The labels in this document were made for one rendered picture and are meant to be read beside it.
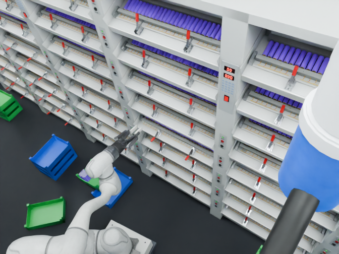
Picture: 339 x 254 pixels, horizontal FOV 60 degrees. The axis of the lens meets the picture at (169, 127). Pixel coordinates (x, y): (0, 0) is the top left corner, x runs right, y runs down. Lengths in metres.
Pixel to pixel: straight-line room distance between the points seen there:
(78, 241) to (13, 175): 1.84
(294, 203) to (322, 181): 0.04
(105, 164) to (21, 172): 1.51
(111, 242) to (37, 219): 1.06
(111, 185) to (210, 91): 0.81
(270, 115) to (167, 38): 0.55
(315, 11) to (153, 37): 0.66
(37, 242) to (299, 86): 1.20
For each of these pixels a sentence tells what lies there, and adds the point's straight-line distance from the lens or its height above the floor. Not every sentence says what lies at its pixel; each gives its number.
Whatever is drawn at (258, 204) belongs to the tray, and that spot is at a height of 0.54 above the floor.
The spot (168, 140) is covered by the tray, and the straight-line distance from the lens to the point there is 1.93.
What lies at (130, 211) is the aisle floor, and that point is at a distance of 2.54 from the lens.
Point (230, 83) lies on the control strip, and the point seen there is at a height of 1.46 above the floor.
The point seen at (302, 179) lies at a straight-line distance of 0.27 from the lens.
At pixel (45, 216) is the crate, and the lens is 2.77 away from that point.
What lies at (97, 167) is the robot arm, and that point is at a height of 0.91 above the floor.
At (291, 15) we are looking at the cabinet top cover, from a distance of 1.03.
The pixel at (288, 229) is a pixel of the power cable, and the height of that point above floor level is 2.04.
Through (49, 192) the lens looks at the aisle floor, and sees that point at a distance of 2.87.
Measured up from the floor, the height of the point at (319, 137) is 2.14.
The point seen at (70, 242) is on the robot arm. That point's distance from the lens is 1.38.
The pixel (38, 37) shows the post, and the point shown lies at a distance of 2.22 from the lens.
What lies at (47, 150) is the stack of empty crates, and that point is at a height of 0.16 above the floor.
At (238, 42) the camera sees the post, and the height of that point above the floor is 1.66.
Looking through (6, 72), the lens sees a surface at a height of 0.36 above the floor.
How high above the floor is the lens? 2.31
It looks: 52 degrees down
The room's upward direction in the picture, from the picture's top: 8 degrees counter-clockwise
